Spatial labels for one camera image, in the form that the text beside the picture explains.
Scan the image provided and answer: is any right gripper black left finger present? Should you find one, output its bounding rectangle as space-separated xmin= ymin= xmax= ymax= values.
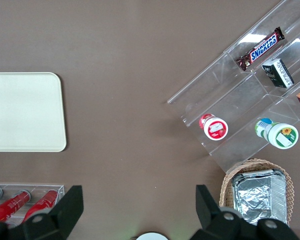
xmin=0 ymin=185 xmax=85 ymax=240

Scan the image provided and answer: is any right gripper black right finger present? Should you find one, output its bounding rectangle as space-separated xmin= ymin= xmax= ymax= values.
xmin=191 ymin=184 xmax=300 ymax=240

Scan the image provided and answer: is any light wicker basket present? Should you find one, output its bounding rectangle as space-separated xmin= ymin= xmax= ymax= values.
xmin=219 ymin=158 xmax=295 ymax=227

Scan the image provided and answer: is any cream plastic tray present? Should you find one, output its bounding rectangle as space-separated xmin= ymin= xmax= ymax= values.
xmin=0 ymin=72 xmax=67 ymax=153

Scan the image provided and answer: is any clear acrylic bottle rack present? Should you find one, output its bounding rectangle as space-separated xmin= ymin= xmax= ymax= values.
xmin=0 ymin=184 xmax=65 ymax=226

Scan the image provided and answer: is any aluminium foil container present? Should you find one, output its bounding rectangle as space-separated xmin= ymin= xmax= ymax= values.
xmin=231 ymin=169 xmax=289 ymax=226

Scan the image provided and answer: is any red lidded yogurt bottle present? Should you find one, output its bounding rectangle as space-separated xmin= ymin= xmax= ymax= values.
xmin=198 ymin=113 xmax=229 ymax=142

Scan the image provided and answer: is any green lidded yogurt bottle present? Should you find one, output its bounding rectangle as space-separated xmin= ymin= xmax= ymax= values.
xmin=254 ymin=117 xmax=300 ymax=150

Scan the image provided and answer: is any clear acrylic tiered shelf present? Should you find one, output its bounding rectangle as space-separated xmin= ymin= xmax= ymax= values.
xmin=166 ymin=0 xmax=300 ymax=175

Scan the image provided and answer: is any small black white carton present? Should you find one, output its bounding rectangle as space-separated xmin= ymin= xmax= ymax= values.
xmin=261 ymin=58 xmax=295 ymax=89

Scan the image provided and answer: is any Snickers chocolate bar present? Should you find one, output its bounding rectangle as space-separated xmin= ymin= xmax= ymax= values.
xmin=234 ymin=26 xmax=286 ymax=72

